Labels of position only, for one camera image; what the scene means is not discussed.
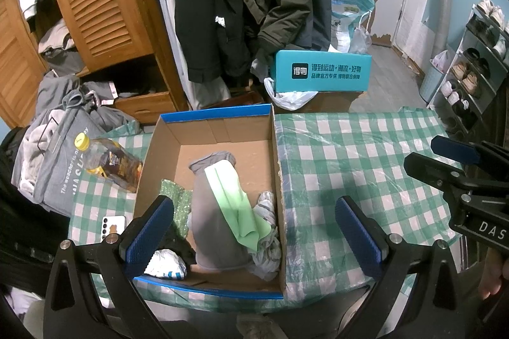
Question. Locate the white smartphone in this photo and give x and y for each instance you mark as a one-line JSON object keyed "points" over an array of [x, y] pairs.
{"points": [[114, 227]]}

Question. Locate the group of shoes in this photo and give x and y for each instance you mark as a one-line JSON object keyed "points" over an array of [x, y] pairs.
{"points": [[461, 70]]}

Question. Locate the green sequined cloth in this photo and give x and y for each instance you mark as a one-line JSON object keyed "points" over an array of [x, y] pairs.
{"points": [[177, 200]]}

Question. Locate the grey pants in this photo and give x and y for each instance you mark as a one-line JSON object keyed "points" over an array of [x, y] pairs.
{"points": [[210, 231]]}

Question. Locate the white shoe rack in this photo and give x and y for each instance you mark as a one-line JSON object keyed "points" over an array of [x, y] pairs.
{"points": [[487, 78]]}

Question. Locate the small white plastic bag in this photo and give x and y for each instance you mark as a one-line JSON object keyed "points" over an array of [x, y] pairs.
{"points": [[442, 60]]}

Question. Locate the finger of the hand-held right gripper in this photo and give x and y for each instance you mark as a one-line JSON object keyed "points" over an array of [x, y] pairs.
{"points": [[453, 148], [429, 168]]}

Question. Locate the green checked tablecloth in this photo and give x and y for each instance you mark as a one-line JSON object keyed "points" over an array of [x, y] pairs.
{"points": [[338, 148]]}

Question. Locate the blue cardboard shoe box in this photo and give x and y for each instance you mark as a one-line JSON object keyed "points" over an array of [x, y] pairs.
{"points": [[222, 132]]}

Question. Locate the blue plastic bag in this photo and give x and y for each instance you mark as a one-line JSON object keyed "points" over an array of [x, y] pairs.
{"points": [[350, 17]]}

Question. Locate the grey folded clothes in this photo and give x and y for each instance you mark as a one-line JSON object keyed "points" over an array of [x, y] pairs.
{"points": [[59, 45]]}

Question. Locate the dark grey socks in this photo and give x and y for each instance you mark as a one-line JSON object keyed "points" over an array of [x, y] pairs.
{"points": [[179, 247]]}

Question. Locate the light blue bin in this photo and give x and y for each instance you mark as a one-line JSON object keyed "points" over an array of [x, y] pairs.
{"points": [[431, 84]]}

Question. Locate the person's right hand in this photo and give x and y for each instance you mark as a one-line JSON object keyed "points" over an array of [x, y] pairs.
{"points": [[493, 275]]}

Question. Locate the black coat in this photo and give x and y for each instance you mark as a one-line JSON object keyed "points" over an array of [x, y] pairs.
{"points": [[210, 5]]}

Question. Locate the wooden wardrobe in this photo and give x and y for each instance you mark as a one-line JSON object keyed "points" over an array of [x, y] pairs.
{"points": [[99, 5]]}

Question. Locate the dark cloth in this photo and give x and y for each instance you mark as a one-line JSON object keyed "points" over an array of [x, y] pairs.
{"points": [[24, 227]]}

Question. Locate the light green cloth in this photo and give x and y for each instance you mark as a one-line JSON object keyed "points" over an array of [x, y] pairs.
{"points": [[234, 204]]}

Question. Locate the teal printed box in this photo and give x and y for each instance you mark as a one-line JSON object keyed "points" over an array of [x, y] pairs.
{"points": [[322, 70]]}

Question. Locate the yellow-capped plastic bottle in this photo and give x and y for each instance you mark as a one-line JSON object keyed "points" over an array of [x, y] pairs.
{"points": [[111, 160]]}

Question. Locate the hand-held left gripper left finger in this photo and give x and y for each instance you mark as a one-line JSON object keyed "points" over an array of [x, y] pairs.
{"points": [[149, 239]]}

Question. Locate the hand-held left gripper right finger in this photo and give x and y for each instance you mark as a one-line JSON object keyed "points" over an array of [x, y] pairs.
{"points": [[360, 239]]}

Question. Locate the grey-blue patterned cloth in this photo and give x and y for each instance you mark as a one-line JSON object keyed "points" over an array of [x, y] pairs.
{"points": [[266, 255]]}

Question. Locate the wooden wardrobe drawer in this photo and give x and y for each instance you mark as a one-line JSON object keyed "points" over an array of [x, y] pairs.
{"points": [[147, 108]]}

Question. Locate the white striped sock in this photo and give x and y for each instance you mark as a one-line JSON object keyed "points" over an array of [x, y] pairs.
{"points": [[167, 265]]}

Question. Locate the grey hoodie pile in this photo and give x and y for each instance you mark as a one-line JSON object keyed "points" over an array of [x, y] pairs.
{"points": [[63, 92]]}

